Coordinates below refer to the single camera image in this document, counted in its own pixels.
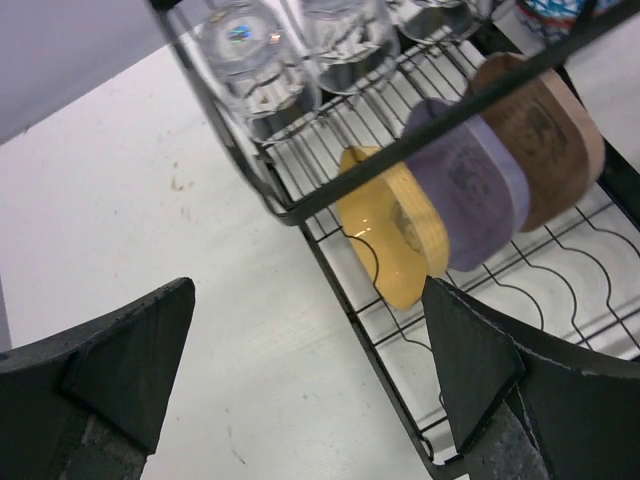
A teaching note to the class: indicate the purple textured bowl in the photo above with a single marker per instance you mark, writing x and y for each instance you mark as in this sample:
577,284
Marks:
477,187

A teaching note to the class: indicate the brown textured bowl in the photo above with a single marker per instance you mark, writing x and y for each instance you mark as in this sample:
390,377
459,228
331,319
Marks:
554,140

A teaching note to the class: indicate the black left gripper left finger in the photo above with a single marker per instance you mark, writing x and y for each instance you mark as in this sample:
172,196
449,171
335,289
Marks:
89,402

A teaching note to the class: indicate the blue triangle patterned bowl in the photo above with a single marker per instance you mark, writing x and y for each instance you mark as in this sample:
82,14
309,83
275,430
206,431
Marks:
550,21

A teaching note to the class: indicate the yellow textured bowl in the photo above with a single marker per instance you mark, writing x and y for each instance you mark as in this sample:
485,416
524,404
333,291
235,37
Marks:
397,234

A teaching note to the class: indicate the black wire dish rack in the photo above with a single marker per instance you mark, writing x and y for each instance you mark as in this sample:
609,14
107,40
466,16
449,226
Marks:
576,277

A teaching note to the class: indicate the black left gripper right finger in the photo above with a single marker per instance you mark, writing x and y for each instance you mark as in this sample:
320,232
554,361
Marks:
524,404

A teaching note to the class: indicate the clear drinking glass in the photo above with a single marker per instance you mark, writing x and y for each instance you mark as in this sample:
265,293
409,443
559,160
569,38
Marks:
265,81
434,22
349,42

